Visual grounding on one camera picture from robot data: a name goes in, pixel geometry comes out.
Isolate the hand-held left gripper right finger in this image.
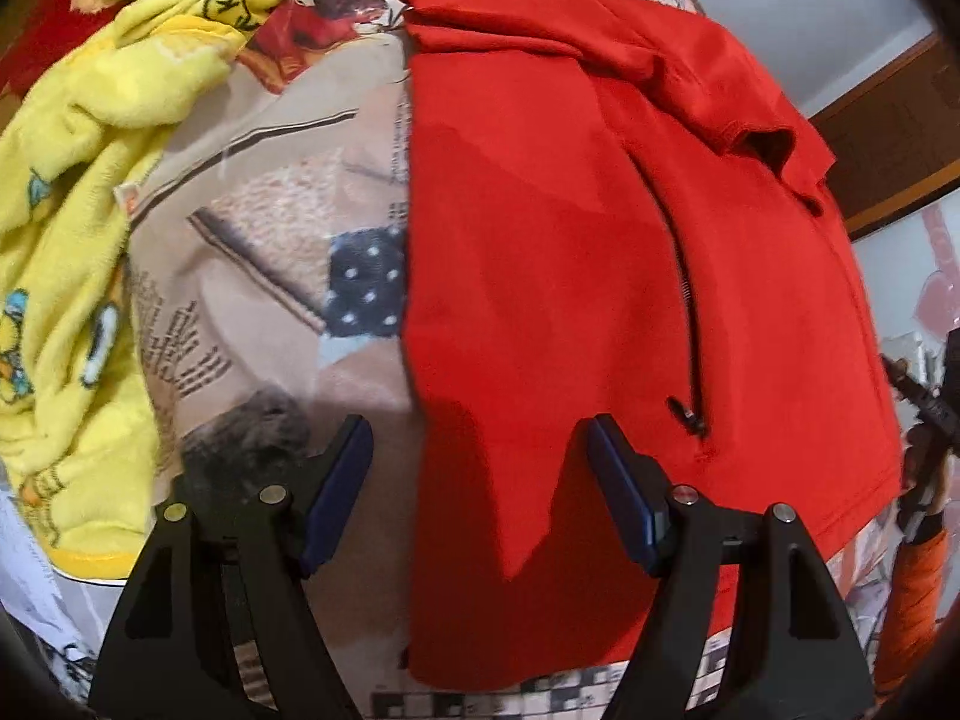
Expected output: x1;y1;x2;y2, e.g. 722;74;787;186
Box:
587;414;875;720

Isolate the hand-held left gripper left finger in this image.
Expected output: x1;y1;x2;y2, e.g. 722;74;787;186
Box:
88;414;374;720

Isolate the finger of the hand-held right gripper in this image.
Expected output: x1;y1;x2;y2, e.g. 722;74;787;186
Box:
881;356;960;458

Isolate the red zip jacket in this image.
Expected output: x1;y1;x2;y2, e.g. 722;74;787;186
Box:
394;0;905;691

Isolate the person's right hand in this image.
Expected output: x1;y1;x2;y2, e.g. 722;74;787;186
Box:
904;427;935;497

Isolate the white heart-print wardrobe door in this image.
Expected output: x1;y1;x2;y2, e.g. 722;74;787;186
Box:
853;191;960;368

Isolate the wooden wardrobe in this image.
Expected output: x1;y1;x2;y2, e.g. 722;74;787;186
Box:
810;28;960;242

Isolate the printed patchwork bedsheet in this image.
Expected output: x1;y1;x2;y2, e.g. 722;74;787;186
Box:
56;0;901;720

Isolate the pile of printed papers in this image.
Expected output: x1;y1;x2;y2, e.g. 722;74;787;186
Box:
0;465;102;698

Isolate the yellow cartoon fleece blanket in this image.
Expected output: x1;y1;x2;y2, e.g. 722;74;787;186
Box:
0;0;323;580

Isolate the red plush blanket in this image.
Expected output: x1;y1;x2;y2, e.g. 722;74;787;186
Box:
0;0;113;95

